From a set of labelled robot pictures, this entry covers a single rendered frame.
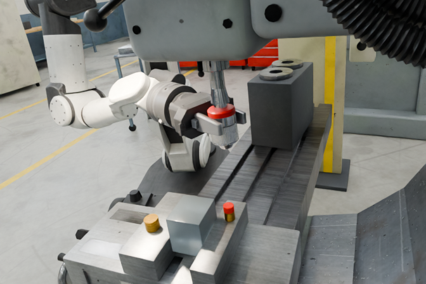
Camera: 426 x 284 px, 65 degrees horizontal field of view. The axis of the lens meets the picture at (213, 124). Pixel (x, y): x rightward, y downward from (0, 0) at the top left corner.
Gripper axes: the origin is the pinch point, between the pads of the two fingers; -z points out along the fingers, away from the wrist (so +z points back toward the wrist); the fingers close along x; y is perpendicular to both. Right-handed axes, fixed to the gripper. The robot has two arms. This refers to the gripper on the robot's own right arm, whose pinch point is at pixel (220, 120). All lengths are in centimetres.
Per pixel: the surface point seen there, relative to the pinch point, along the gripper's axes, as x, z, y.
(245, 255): -8.8, -12.4, 15.4
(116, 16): 481, 1051, 47
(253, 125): 27.4, 19.1, 16.2
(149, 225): -17.8, -1.9, 10.1
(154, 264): -20.3, -6.9, 12.1
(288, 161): 25.6, 6.3, 22.4
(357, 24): -15.4, -31.0, -18.6
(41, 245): -20, 168, 118
